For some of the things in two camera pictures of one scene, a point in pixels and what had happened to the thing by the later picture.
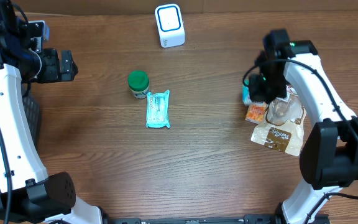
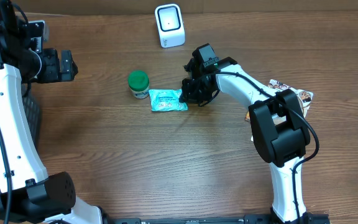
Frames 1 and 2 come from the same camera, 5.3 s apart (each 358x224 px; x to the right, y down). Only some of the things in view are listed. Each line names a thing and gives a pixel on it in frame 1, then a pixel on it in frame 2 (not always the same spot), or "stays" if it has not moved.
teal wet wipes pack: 158,109 to 166,100
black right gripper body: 271,86 to 199,93
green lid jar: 138,82 stays
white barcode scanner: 170,25 stays
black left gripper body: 51,70 stays
